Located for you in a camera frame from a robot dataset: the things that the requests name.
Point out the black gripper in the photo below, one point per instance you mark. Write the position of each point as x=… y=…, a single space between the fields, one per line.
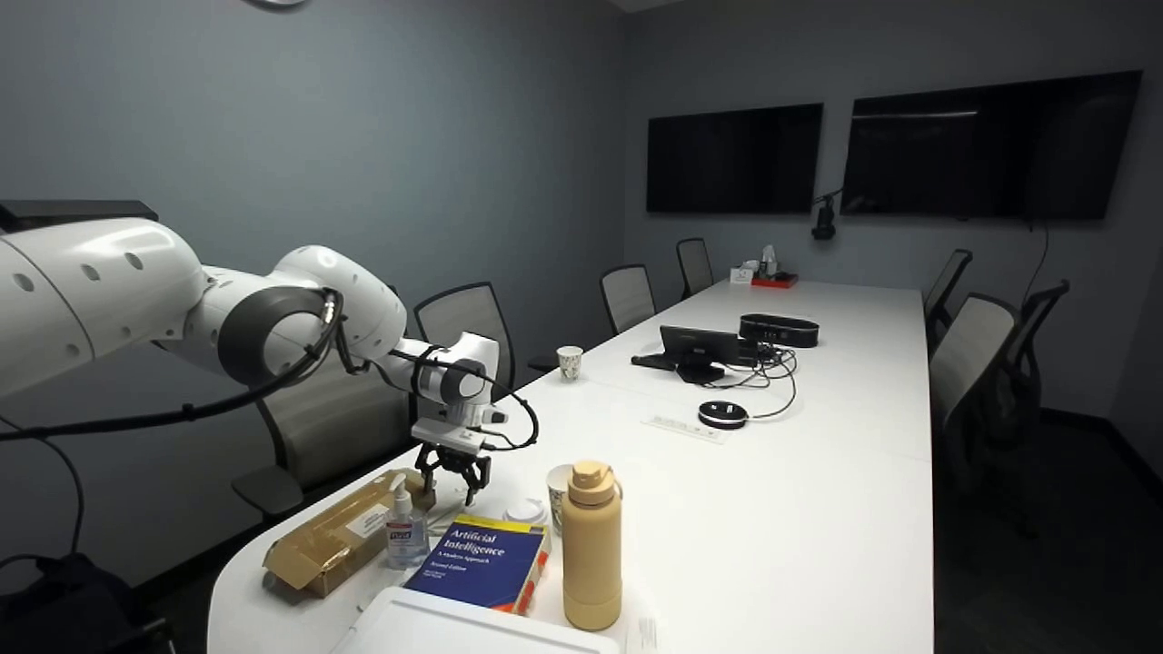
x=474 y=468

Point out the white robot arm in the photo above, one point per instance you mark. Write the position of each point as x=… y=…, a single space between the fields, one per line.
x=90 y=289

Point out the clear hand sanitizer bottle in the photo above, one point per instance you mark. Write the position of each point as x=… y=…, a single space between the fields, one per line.
x=405 y=529

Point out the beige bottle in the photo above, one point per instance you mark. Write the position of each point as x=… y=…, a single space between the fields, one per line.
x=595 y=546

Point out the white cup lid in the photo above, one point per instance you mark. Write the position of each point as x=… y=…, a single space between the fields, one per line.
x=526 y=510

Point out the blue textbook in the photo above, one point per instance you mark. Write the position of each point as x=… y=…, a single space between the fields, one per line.
x=485 y=560

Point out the near grey office chair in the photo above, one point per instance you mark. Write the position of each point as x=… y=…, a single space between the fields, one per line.
x=326 y=428

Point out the grey office chair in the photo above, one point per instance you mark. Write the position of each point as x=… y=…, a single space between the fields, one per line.
x=696 y=263
x=471 y=311
x=627 y=294
x=326 y=428

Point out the white plastic storage bin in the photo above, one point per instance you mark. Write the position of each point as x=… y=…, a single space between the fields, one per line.
x=415 y=621

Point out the brown cardboard box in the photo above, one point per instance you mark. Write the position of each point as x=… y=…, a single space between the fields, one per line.
x=334 y=546

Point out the far white paper cup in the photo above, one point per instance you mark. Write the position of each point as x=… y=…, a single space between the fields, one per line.
x=570 y=362

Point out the black round speaker puck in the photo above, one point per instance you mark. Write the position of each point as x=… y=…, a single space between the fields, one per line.
x=723 y=416

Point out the black device box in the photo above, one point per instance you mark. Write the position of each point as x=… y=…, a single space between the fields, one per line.
x=781 y=327

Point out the red tray with bottles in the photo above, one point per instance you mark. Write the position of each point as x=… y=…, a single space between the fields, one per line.
x=764 y=270

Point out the right far office chair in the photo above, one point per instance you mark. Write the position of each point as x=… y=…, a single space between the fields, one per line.
x=941 y=293

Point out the right near office chair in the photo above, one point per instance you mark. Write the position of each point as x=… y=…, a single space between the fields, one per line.
x=987 y=374

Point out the left wall television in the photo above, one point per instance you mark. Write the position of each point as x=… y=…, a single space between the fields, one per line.
x=743 y=162

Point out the wall television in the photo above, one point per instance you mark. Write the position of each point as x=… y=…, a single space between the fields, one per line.
x=1039 y=149
x=743 y=162

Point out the camera on stand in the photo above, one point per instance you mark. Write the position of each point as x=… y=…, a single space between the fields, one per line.
x=15 y=216

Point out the right wall television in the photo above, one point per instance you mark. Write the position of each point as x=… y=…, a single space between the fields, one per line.
x=1039 y=149

